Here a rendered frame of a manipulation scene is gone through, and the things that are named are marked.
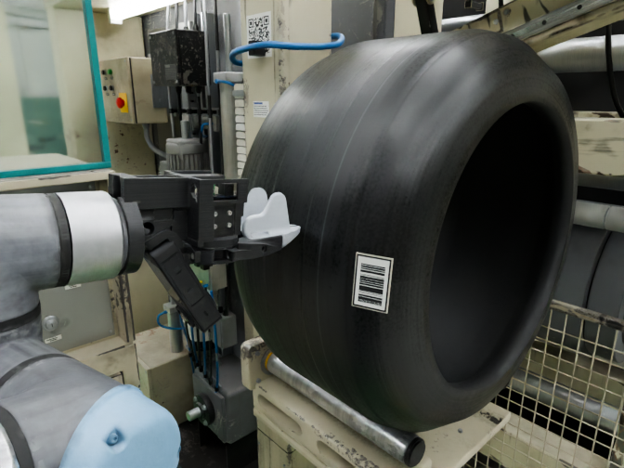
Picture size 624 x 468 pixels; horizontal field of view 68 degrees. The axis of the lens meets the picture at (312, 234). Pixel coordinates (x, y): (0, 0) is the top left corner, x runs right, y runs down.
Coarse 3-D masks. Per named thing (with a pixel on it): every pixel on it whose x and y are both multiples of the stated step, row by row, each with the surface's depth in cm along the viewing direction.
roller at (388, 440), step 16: (272, 368) 89; (288, 368) 86; (304, 384) 83; (320, 400) 80; (336, 400) 77; (336, 416) 77; (352, 416) 74; (368, 432) 72; (384, 432) 70; (400, 432) 69; (384, 448) 70; (400, 448) 68; (416, 448) 67; (416, 464) 68
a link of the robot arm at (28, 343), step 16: (16, 320) 33; (32, 320) 34; (0, 336) 32; (16, 336) 33; (32, 336) 35; (0, 352) 32; (16, 352) 31; (32, 352) 32; (48, 352) 32; (0, 368) 30
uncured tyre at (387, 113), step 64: (320, 64) 65; (384, 64) 56; (448, 64) 53; (512, 64) 56; (320, 128) 55; (384, 128) 50; (448, 128) 50; (512, 128) 86; (576, 128) 75; (320, 192) 52; (384, 192) 49; (448, 192) 51; (512, 192) 93; (576, 192) 81; (320, 256) 52; (384, 256) 49; (448, 256) 103; (512, 256) 94; (256, 320) 67; (320, 320) 54; (384, 320) 51; (448, 320) 96; (512, 320) 88; (320, 384) 65; (384, 384) 55; (448, 384) 61
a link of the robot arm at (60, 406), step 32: (0, 384) 29; (32, 384) 28; (64, 384) 28; (96, 384) 28; (128, 384) 29; (0, 416) 24; (32, 416) 24; (64, 416) 25; (96, 416) 25; (128, 416) 25; (160, 416) 27; (0, 448) 22; (32, 448) 23; (64, 448) 24; (96, 448) 24; (128, 448) 25; (160, 448) 27
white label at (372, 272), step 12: (360, 264) 49; (372, 264) 48; (384, 264) 48; (360, 276) 49; (372, 276) 48; (384, 276) 48; (360, 288) 49; (372, 288) 49; (384, 288) 48; (360, 300) 50; (372, 300) 49; (384, 300) 48; (384, 312) 49
